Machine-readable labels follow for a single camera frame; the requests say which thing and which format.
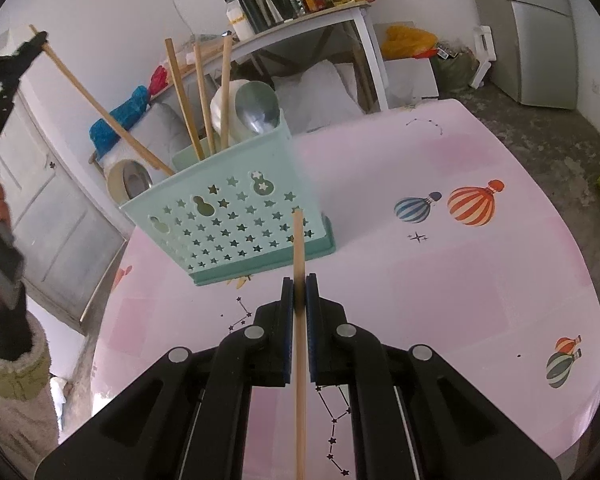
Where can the dark green bag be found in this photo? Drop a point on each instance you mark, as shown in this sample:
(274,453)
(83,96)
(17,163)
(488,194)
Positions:
(455,70)

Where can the white sack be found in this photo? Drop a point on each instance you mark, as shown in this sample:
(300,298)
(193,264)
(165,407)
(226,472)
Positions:
(315,95)

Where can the white plastic bottle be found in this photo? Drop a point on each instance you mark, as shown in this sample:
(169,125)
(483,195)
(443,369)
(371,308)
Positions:
(240,20)

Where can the grey wrapped bundle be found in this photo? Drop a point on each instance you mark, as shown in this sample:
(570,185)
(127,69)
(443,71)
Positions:
(170,130)

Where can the yellow plastic bag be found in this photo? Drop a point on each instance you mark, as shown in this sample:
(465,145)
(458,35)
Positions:
(410,40)

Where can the white panel door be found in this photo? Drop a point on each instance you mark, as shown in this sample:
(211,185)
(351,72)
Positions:
(55,200)

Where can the white side table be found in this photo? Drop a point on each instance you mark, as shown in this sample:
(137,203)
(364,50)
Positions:
(330,15)

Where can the grey refrigerator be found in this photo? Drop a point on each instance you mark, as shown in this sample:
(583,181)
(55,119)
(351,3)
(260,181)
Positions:
(540,30)

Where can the electric kettle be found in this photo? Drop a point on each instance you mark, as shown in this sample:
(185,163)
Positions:
(275,2)

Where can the large metal spoon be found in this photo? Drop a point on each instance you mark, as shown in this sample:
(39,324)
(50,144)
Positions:
(257,105)

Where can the red plastic bag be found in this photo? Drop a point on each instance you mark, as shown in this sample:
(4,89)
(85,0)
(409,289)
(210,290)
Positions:
(158,80)

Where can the white plastic stool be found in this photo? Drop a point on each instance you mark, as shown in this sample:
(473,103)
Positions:
(482,55)

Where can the black thermos flask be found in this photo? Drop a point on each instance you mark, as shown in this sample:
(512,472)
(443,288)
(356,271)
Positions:
(252,10)

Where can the bundle of wooden chopsticks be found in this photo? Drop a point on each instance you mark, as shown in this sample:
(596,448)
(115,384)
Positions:
(100,110)

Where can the three wooden chopsticks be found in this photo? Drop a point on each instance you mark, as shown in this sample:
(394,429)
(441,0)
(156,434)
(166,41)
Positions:
(182,95)

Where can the white ceramic spoon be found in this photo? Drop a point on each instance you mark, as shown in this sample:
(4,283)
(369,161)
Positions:
(225,110)

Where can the small metal spoon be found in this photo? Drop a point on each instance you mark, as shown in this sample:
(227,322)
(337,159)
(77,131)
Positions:
(136,180)

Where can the cream plastic ladle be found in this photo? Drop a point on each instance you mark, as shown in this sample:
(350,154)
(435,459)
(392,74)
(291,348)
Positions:
(115,185)

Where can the wooden chopstick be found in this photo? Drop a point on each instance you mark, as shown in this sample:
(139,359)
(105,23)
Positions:
(225,90)
(298,240)
(204,95)

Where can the person's left forearm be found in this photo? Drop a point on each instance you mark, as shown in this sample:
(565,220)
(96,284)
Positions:
(15,390)

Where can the blue plastic bag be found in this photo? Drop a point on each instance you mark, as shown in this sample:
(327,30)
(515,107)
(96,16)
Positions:
(120,120)

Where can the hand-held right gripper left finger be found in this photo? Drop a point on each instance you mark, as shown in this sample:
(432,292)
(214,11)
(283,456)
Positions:
(287,300)

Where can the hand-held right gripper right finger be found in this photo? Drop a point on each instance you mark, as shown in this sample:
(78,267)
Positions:
(311,300)

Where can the teal plastic utensil holder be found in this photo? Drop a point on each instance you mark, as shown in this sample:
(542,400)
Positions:
(240,240)

